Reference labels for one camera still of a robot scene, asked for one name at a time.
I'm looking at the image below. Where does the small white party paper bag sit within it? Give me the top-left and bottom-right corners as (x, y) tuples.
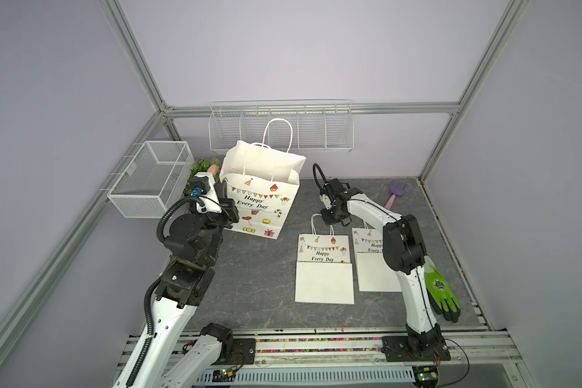
(294, 213), (355, 305)

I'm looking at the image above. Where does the large white party paper bag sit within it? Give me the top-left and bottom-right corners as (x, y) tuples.
(352, 228), (402, 293)

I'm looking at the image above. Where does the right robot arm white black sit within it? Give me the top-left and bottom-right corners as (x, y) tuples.
(312, 163), (447, 359)

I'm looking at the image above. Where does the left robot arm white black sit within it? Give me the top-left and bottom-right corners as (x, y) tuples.
(114, 172), (239, 387)

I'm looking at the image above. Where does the potted plant with pink flower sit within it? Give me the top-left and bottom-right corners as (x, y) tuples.
(184, 158), (221, 196)

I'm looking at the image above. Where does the pink purple toy rake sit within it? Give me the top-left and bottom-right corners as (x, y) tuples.
(384, 183), (407, 210)

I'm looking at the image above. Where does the green black work glove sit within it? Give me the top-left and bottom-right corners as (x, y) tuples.
(424, 255), (461, 323)

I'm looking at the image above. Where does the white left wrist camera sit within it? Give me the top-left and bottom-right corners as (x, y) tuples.
(189, 172), (222, 214)

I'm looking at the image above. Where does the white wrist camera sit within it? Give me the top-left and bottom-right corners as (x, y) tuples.
(320, 192), (332, 210)
(189, 172), (222, 214)

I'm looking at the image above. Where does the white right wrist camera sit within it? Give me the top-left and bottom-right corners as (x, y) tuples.
(320, 192), (332, 210)

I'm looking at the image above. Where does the white wire side basket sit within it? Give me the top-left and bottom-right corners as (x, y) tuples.
(107, 141), (194, 219)

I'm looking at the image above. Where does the white wire wall shelf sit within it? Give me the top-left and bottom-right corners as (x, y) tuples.
(209, 100), (355, 153)

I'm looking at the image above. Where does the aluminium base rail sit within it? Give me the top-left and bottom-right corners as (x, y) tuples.
(194, 329), (531, 387)

